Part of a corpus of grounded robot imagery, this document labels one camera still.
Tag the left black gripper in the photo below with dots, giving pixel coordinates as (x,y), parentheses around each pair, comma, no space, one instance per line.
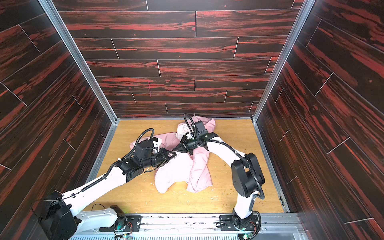
(163,155)

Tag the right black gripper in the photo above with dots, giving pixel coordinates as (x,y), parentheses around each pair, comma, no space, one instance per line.
(186,144)

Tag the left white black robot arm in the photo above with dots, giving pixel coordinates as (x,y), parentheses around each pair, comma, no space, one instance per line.
(62,215)

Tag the pink zip jacket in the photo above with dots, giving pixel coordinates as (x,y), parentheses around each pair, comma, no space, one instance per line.
(191,169)

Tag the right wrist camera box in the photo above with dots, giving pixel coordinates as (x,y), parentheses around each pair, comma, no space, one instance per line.
(200,130)

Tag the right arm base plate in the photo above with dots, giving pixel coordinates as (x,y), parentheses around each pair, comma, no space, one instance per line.
(235,223)

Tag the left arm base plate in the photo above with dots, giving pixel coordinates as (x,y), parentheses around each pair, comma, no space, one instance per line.
(129,223)

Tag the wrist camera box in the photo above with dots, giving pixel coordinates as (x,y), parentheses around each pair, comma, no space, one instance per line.
(200,130)
(144,149)

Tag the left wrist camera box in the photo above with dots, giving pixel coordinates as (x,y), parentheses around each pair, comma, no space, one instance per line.
(144,149)

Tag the aluminium front rail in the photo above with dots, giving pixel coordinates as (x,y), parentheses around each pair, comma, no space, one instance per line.
(202,227)

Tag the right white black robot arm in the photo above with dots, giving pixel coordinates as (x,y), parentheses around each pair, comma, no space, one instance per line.
(247,176)

